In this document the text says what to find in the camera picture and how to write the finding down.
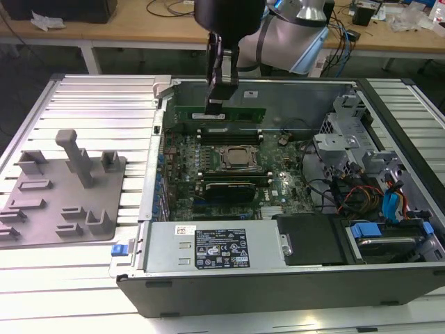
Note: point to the green motherboard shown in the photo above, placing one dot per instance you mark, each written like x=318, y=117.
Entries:
x=278, y=167

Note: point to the green RAM stick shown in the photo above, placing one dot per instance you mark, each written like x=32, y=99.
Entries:
x=243, y=115

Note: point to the small black box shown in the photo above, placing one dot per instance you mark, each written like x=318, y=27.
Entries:
x=365, y=15

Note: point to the blue expansion slot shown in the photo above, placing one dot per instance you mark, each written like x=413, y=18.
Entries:
x=199, y=202

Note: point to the blue plastic latch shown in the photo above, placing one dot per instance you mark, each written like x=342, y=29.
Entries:
x=120, y=250

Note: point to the silver CPU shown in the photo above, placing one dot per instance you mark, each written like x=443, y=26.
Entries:
x=237, y=155

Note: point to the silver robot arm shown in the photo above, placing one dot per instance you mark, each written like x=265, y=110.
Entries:
x=281, y=38

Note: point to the black RAM slot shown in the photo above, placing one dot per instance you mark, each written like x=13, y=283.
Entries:
x=262, y=182
x=229, y=135
x=229, y=138
x=229, y=131
x=229, y=142
x=236, y=172
x=236, y=179
x=236, y=175

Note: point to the white sticker on case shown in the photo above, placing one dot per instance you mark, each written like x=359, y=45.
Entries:
x=250, y=94

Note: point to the open black PC case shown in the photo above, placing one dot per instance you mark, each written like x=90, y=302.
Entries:
x=243, y=292

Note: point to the silver metal drive cage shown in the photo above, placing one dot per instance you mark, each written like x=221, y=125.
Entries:
x=333, y=142

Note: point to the silver finned heat sink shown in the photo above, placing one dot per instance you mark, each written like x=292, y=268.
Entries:
x=272, y=211

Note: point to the wooden desk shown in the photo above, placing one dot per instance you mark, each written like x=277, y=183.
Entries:
x=139, y=31

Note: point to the clear plastic bags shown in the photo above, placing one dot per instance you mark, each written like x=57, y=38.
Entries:
x=413, y=19

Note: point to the grey power supply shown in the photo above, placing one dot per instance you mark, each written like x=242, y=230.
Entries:
x=167, y=250

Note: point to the black graphics card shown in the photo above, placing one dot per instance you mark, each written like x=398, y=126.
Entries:
x=229, y=193

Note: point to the large black box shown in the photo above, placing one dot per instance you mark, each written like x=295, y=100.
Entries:
x=62, y=10

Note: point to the hard disk in blue carrier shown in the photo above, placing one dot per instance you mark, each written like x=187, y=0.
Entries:
x=363, y=231

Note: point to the grey parts rack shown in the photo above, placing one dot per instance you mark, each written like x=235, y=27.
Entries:
x=52, y=208

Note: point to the round coin battery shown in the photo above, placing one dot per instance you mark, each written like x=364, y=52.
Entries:
x=282, y=141

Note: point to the black plastic shroud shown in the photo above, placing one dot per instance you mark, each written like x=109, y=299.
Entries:
x=313, y=240

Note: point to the crumpled white wrapper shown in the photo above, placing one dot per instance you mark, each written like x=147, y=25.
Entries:
x=47, y=21

